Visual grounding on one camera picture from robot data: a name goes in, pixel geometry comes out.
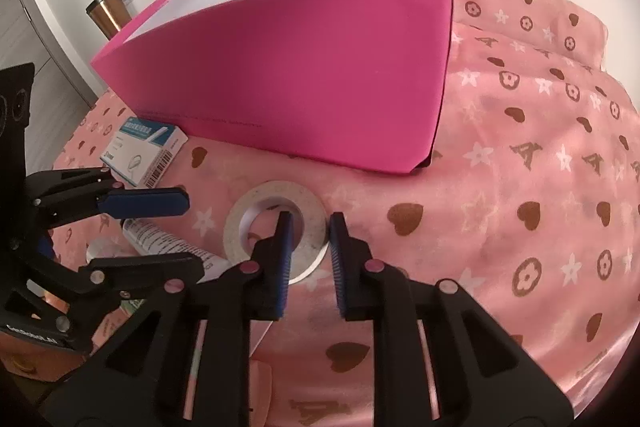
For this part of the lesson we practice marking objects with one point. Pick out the pink printed blanket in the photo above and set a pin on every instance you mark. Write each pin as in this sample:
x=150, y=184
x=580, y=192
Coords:
x=500, y=157

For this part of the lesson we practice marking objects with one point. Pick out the white tube with black print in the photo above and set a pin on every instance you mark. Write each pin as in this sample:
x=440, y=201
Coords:
x=155, y=239

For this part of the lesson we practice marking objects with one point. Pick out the white cabinet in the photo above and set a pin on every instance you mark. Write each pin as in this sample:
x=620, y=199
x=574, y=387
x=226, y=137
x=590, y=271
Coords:
x=45, y=57

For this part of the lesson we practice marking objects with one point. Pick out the metal tumbler with black lid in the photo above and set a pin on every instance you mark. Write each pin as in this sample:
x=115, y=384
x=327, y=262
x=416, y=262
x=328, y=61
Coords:
x=107, y=14

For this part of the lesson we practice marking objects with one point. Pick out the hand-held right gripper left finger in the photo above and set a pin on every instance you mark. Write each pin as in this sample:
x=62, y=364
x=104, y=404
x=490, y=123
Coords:
x=284, y=257

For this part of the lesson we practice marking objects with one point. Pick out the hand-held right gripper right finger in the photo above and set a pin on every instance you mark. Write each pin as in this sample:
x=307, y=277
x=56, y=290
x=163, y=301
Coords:
x=338, y=267

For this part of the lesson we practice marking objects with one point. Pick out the white tape roll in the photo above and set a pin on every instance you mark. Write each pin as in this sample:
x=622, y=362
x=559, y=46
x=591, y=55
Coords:
x=240, y=217

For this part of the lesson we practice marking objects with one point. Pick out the pink storage box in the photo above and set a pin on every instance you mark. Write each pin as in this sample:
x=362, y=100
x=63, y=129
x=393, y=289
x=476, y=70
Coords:
x=300, y=72

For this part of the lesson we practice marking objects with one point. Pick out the white medicine box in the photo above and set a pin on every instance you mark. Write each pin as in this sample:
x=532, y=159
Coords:
x=135, y=152

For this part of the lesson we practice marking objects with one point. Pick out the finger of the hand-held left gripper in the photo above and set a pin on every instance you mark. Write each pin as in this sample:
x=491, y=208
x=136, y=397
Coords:
x=150, y=268
x=145, y=202

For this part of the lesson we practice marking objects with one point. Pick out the orange cardboard box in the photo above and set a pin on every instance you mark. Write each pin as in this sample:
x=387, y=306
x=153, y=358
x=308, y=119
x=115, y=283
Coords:
x=30, y=362

